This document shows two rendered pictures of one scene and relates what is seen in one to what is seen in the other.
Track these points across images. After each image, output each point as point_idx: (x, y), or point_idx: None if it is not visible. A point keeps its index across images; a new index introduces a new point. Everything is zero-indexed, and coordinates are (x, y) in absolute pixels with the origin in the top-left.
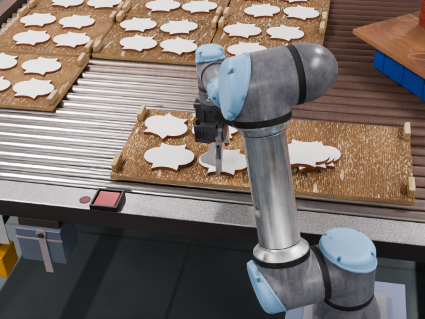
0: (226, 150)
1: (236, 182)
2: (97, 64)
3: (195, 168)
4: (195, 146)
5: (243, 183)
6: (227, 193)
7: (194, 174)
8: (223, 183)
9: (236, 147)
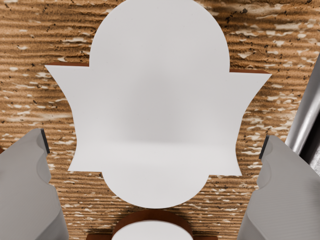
0: (84, 127)
1: (299, 51)
2: None
3: (194, 202)
4: (73, 215)
5: (317, 13)
6: (314, 82)
7: (225, 199)
8: (296, 107)
9: (22, 83)
